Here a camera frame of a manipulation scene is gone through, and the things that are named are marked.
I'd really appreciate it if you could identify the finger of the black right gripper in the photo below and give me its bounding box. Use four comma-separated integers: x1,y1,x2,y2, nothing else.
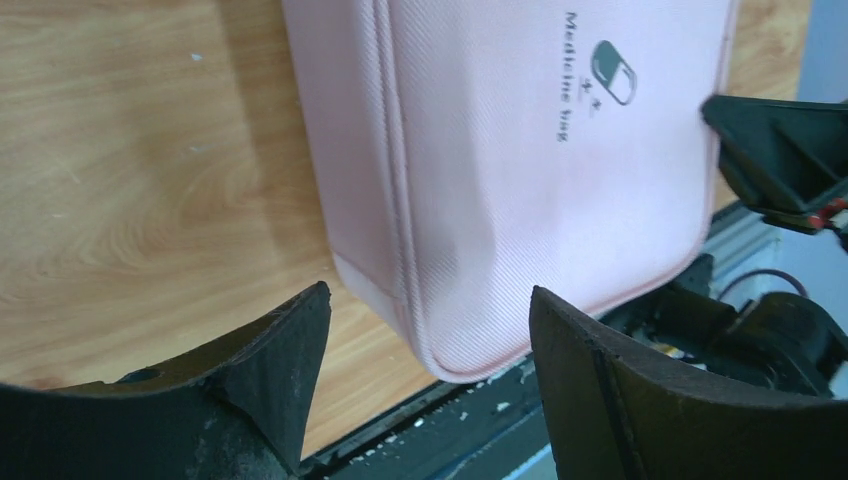
701,95,847,236

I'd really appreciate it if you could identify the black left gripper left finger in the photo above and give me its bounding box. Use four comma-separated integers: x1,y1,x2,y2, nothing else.
1,282,331,479

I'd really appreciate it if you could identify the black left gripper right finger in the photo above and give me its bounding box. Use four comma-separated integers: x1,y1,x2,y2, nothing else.
529,287,847,479

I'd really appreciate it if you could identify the pink medicine kit case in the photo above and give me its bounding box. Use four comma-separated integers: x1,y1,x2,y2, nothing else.
283,1,739,383

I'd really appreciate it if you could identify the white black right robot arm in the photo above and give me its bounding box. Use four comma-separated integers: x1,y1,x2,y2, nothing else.
603,95,847,398

